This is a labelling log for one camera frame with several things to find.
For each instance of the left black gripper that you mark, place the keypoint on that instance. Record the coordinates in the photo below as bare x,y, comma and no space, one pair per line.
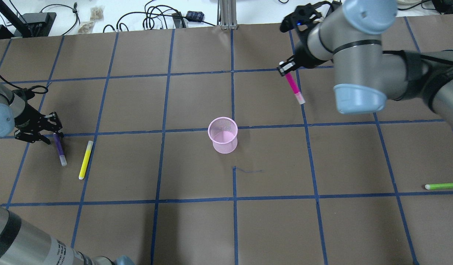
23,119

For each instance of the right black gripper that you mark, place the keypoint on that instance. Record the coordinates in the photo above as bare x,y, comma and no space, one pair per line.
305,59

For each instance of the pink marker pen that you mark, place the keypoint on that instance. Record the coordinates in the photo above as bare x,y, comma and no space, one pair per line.
295,89

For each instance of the purple marker pen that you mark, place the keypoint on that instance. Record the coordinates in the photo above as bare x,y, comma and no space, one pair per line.
60,151

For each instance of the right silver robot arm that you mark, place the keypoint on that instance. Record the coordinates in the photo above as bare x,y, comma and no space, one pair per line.
365,74

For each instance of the pink mesh cup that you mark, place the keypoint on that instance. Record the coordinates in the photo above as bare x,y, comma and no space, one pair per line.
223,131

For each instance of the yellow marker pen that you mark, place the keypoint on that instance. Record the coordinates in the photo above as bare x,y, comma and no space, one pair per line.
85,161

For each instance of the black power adapter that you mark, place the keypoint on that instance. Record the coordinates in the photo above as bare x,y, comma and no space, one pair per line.
39,24

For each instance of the green marker pen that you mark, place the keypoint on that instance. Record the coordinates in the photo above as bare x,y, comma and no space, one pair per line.
438,186

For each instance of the aluminium frame post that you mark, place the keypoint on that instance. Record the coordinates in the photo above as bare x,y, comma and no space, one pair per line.
227,14

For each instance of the black camera stand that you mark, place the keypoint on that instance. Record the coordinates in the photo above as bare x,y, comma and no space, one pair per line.
17,21

